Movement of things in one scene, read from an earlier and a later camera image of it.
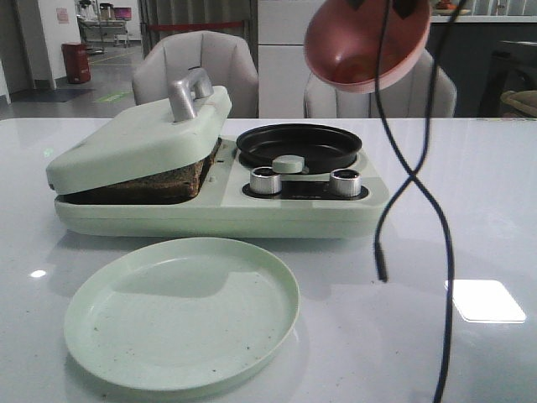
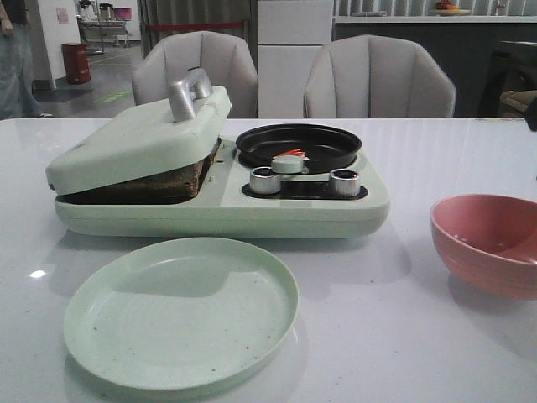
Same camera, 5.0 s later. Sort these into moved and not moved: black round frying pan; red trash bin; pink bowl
Moved: pink bowl
Not moved: red trash bin; black round frying pan
